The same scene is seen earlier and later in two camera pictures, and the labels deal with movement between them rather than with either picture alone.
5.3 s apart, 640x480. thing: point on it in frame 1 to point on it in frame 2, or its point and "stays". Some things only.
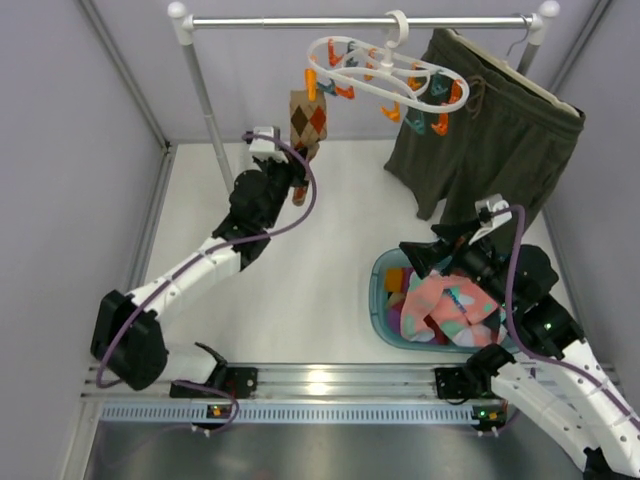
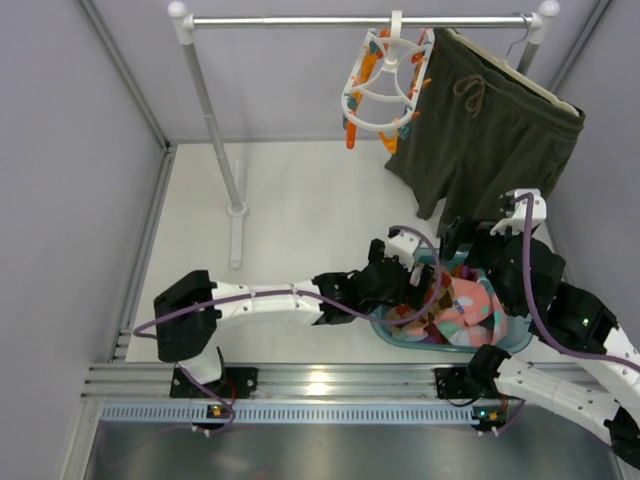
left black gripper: [288, 170] to [420, 279]
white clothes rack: [184, 24] stays
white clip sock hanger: [389, 71] to [383, 93]
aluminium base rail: [307, 395] stays
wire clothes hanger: [527, 24] stays
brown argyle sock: [308, 129] to [403, 318]
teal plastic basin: [438, 310] stays
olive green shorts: [511, 139] stays
